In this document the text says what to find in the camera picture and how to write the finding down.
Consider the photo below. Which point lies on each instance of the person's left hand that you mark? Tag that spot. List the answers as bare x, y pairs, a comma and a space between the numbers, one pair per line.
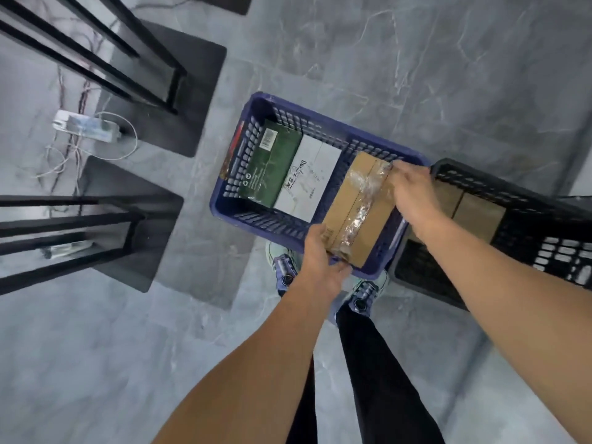
323, 272

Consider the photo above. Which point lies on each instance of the person's right hand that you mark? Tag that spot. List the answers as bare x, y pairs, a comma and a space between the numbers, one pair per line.
416, 198

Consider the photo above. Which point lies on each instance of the long taped brown box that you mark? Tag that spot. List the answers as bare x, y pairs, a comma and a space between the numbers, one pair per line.
356, 212

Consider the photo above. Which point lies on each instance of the large plain brown box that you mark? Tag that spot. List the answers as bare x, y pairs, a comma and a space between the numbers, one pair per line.
481, 217

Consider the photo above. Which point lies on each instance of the white cardboard box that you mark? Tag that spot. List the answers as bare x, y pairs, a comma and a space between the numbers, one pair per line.
310, 184

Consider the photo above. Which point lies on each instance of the blue plastic crate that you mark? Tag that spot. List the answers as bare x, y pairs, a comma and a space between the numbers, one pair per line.
240, 208

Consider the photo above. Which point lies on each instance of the green cardboard box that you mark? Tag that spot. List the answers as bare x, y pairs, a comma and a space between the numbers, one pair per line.
268, 171

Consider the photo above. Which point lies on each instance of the black plastic crate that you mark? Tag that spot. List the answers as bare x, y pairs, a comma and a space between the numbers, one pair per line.
555, 226

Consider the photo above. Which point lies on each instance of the person's right forearm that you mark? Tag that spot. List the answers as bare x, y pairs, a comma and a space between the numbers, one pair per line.
518, 309

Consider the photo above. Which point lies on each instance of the person's left forearm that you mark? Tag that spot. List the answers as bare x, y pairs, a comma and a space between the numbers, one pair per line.
249, 374

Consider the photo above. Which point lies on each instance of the person's right shoe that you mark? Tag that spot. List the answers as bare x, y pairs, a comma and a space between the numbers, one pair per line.
363, 295

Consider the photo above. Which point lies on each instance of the person's right leg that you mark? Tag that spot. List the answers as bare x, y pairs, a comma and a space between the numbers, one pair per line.
384, 388

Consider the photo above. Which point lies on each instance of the person's leg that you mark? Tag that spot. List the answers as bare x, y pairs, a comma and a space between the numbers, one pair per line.
384, 388
303, 411

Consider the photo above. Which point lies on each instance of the person's left leg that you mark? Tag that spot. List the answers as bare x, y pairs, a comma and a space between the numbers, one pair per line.
303, 411

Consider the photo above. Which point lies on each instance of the white power strip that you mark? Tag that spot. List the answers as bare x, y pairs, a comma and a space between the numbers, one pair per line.
88, 127

